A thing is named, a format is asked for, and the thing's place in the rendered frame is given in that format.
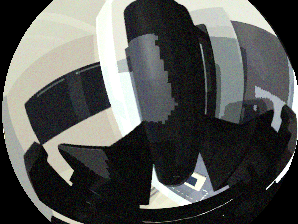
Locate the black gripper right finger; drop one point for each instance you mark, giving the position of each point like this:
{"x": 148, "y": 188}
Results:
{"x": 224, "y": 144}

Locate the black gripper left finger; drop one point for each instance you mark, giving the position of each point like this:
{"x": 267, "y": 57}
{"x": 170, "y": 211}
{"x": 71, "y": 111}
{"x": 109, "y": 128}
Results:
{"x": 128, "y": 161}

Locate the white square tile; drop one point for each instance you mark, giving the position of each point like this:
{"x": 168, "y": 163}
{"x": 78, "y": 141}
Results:
{"x": 195, "y": 181}

